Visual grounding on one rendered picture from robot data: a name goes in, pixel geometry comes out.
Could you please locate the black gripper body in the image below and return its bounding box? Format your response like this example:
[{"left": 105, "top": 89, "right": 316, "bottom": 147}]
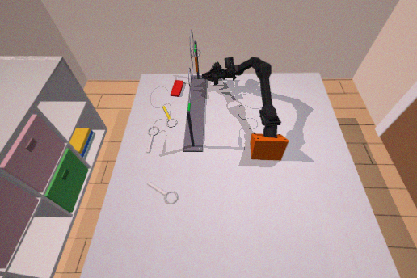
[{"left": 212, "top": 65, "right": 226, "bottom": 85}]

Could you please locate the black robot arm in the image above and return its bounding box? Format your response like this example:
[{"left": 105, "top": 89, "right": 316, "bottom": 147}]
[{"left": 225, "top": 57, "right": 281, "bottom": 138}]

